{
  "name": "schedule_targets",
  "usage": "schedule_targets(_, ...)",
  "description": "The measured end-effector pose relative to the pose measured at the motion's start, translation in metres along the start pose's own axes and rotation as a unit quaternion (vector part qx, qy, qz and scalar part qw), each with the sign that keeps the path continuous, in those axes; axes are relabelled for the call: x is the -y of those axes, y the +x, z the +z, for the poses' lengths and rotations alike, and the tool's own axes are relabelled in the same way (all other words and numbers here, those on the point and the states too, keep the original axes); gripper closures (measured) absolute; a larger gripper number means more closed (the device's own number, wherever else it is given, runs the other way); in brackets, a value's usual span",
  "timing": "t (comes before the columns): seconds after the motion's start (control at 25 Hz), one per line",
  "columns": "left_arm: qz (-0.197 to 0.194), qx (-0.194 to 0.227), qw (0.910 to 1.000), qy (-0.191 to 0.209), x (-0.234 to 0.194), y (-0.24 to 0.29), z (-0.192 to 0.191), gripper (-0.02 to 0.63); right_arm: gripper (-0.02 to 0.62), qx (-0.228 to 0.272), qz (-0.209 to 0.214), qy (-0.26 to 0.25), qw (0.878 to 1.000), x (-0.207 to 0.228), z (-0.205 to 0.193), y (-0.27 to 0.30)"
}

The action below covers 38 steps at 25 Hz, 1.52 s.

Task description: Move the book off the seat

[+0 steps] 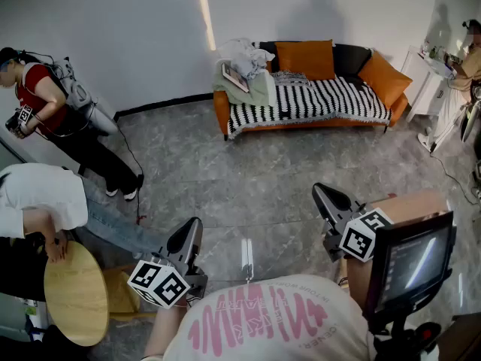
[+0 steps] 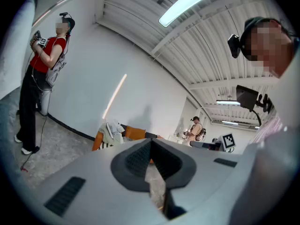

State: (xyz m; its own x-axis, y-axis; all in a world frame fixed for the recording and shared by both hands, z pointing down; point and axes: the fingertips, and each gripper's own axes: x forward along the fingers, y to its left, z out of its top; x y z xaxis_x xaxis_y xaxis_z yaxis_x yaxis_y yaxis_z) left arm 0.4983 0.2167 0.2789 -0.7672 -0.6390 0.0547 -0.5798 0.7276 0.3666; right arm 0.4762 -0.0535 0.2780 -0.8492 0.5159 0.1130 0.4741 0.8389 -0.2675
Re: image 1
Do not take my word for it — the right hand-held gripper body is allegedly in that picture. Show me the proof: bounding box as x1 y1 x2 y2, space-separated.
323 202 394 263

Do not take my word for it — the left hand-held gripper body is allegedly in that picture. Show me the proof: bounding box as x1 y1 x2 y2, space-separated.
127 253 209 310

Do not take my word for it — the orange and black sofa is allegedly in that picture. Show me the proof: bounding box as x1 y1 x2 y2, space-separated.
213 40 413 141

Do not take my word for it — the brown photo cover book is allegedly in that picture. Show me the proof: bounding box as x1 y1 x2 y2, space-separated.
221 62 251 94

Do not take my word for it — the person's right forearm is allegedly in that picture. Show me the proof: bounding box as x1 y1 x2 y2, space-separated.
345 257 374 310

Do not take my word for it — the person's left forearm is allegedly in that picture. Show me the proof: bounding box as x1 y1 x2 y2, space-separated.
144 301 189 359

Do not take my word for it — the light wooden stool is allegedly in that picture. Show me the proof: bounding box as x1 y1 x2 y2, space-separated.
103 264 158 320

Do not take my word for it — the black chest monitor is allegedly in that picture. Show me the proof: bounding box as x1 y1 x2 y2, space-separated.
364 211 458 315

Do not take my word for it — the round wooden side table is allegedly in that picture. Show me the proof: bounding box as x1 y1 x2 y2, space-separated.
44 241 110 347

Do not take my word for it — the black white striped blanket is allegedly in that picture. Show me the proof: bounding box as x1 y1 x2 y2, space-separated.
228 75 392 141

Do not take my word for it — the person's cream printed shirt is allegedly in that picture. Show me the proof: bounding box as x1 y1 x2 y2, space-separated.
163 275 377 361

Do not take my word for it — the orange cushion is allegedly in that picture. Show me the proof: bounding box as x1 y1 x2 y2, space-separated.
357 50 413 109
274 39 336 81

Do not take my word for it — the white table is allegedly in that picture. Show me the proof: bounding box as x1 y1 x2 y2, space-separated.
400 44 458 123

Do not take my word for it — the pale green knit blanket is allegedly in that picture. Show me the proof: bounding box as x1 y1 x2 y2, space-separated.
213 60 278 108

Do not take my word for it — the white crumpled cloth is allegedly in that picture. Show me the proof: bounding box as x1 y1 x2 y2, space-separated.
217 38 276 80

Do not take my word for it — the black monitor mount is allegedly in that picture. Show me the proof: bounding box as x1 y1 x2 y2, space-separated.
370 306 443 361

